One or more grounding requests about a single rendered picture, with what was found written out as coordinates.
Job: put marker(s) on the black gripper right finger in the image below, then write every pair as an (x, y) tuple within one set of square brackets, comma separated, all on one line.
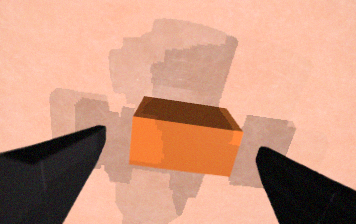
[(300, 195)]

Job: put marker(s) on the orange block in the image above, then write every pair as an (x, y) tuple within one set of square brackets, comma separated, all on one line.
[(182, 136)]

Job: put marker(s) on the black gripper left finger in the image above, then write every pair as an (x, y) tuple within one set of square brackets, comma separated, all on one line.
[(39, 184)]

